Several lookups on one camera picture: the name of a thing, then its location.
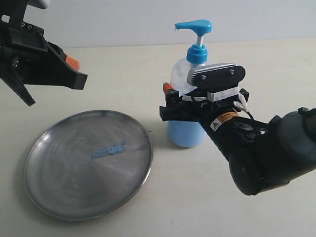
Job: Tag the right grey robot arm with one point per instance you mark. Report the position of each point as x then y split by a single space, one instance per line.
293 139

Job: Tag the blue soap smear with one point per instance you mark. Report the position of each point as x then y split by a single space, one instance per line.
112 150

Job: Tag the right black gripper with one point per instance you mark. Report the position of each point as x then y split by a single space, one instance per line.
244 142

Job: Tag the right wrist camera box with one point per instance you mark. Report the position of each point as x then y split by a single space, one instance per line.
218 81

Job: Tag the round steel plate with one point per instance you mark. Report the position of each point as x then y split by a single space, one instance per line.
62 180

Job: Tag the blue soap pump bottle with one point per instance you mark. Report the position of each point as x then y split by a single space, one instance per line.
188 134

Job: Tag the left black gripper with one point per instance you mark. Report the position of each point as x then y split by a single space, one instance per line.
22 42

